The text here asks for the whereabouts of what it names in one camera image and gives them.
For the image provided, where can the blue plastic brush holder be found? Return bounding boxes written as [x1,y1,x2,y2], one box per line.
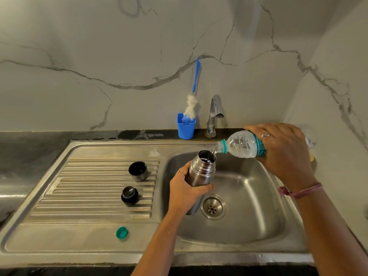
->
[177,113,197,140]

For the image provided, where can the person's right hand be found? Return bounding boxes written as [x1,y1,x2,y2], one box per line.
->
[243,123,317,192]

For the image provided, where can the chrome faucet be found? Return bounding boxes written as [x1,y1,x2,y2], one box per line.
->
[205,94,225,138]

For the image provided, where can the person's left forearm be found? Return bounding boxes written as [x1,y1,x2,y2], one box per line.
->
[131,212,187,276]

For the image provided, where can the stainless steel sink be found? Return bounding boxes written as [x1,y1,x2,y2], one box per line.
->
[0,139,315,269]

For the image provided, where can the stainless steel flask body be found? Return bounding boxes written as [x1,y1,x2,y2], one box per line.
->
[185,150,217,216]

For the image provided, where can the person's left hand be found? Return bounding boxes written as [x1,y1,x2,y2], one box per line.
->
[168,161,214,218]

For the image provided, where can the steel cup cap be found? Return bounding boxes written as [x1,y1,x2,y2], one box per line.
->
[128,161,149,182]

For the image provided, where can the clear plastic water bottle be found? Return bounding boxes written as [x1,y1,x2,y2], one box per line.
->
[215,125,317,159]

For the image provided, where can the pink thread bracelet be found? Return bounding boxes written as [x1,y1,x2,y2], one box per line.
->
[277,182,323,199]

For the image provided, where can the person's right forearm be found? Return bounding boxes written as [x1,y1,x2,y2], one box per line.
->
[290,185,368,276]

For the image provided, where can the black stopper lid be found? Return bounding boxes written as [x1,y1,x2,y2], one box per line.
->
[121,186,140,207]

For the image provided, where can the blue white bottle brush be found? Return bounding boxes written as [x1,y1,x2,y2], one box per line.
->
[181,57,201,125]

